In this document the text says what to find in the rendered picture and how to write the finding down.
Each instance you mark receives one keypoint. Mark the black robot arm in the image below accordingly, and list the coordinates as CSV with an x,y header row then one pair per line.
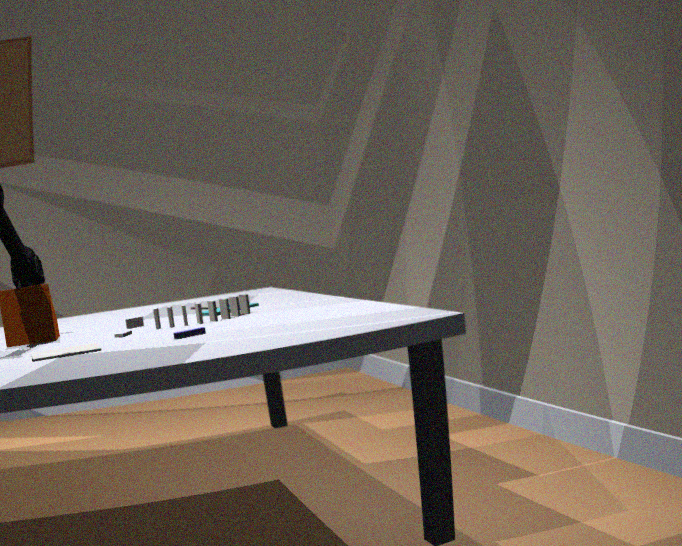
x,y
26,267

